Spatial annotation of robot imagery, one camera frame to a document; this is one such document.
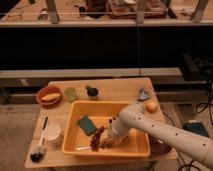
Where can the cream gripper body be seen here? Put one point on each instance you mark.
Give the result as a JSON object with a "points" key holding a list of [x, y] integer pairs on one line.
{"points": [[108, 142]]}

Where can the silver fork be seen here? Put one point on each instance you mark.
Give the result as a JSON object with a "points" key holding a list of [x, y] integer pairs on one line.
{"points": [[88, 147]]}

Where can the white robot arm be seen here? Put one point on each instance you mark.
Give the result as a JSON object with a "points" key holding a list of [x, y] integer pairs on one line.
{"points": [[198, 147]]}

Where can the dark purple bowl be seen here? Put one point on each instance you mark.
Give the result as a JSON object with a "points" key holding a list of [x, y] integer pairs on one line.
{"points": [[158, 147]]}

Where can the white bowl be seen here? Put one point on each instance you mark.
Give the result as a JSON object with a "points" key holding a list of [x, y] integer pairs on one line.
{"points": [[53, 133]]}

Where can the orange bowl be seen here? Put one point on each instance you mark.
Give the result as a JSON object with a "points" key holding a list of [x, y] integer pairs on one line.
{"points": [[48, 90]]}

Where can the bunch of dark grapes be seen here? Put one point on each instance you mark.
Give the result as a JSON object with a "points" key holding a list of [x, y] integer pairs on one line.
{"points": [[95, 140]]}

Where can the yellow plastic tub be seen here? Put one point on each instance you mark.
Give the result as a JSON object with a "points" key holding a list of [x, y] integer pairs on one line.
{"points": [[136, 145]]}

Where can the green sponge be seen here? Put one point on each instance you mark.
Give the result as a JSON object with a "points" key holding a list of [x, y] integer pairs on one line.
{"points": [[87, 125]]}

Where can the orange fruit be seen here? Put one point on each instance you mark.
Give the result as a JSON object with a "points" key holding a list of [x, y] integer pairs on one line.
{"points": [[151, 106]]}

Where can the blue crumpled cloth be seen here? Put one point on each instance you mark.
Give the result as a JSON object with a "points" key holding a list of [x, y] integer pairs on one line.
{"points": [[143, 95]]}

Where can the small potted cactus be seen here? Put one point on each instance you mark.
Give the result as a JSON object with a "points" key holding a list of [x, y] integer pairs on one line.
{"points": [[92, 92]]}

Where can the green cup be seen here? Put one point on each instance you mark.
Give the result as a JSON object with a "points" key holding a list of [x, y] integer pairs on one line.
{"points": [[70, 94]]}

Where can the yellow corn cob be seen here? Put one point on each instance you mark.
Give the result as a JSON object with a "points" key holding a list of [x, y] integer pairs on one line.
{"points": [[50, 97]]}

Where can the wooden table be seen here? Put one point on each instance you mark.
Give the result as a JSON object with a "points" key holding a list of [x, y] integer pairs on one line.
{"points": [[116, 89]]}

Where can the blue box on floor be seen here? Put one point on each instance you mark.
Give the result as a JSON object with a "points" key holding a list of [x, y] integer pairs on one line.
{"points": [[196, 127]]}

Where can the black dish brush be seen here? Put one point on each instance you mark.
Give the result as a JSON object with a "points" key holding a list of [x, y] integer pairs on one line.
{"points": [[38, 151]]}

